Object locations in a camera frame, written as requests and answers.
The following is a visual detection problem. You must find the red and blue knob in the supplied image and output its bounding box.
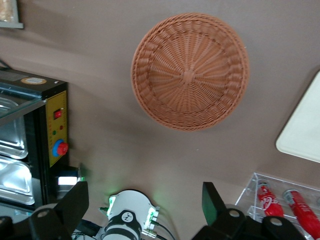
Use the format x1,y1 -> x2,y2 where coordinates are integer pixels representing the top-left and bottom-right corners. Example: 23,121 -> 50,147
51,138 -> 70,158

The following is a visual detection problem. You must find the clear acrylic drinks rack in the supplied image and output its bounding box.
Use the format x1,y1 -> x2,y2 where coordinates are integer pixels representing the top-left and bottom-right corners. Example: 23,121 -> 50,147
234,172 -> 320,240

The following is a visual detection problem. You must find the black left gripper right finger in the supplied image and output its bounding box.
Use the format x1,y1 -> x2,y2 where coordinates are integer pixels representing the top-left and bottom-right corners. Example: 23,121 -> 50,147
191,181 -> 305,240

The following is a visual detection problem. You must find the cream rectangular plastic tray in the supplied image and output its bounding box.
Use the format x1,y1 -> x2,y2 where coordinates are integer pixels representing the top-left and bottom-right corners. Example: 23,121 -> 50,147
275,69 -> 320,164

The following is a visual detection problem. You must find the black cable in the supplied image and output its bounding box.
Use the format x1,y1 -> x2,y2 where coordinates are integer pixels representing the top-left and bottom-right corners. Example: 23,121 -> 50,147
151,219 -> 176,240

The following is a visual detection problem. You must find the empty round wicker basket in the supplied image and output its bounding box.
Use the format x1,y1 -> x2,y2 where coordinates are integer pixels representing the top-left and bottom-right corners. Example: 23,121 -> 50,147
130,12 -> 251,132

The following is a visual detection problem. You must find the grey framed display case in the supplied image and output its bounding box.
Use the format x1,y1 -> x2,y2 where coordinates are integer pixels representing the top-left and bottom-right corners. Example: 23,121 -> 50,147
0,0 -> 25,30

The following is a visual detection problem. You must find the red cola can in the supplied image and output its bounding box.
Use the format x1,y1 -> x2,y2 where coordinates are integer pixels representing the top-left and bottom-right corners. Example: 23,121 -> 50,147
282,188 -> 320,240
256,182 -> 285,218

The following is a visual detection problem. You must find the black food warmer cabinet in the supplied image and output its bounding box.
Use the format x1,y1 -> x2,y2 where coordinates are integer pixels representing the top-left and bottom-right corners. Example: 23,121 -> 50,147
0,68 -> 70,216

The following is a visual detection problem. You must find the stainless steel warmer pan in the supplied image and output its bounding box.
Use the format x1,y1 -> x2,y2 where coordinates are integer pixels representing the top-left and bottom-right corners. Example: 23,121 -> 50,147
0,95 -> 29,160
0,155 -> 36,206

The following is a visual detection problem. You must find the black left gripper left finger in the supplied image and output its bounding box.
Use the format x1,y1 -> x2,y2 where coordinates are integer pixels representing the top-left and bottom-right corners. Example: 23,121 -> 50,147
0,181 -> 90,240

